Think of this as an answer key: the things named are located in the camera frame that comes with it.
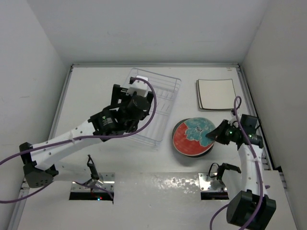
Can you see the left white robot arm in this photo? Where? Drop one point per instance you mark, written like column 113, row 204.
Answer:
column 40, row 159

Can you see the square plate dark rim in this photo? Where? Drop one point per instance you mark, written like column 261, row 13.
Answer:
column 197, row 94
column 217, row 92

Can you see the red teal floral bowl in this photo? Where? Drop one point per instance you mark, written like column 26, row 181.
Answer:
column 192, row 153

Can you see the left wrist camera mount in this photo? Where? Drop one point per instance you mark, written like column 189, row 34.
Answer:
column 137, row 86

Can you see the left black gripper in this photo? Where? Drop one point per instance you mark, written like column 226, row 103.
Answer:
column 118, row 93

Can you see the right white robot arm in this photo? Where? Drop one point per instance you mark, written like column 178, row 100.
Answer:
column 250, row 206

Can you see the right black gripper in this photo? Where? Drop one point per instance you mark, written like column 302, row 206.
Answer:
column 217, row 133

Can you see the blue floral round plate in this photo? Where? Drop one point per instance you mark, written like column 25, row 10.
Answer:
column 189, row 155

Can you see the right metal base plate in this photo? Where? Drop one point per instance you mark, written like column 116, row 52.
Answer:
column 209, row 183

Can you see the white round plate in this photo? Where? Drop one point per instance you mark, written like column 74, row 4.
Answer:
column 194, row 139

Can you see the metal base plate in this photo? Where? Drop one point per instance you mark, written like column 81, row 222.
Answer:
column 106, row 181
column 209, row 183

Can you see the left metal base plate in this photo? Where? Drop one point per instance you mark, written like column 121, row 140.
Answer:
column 106, row 181

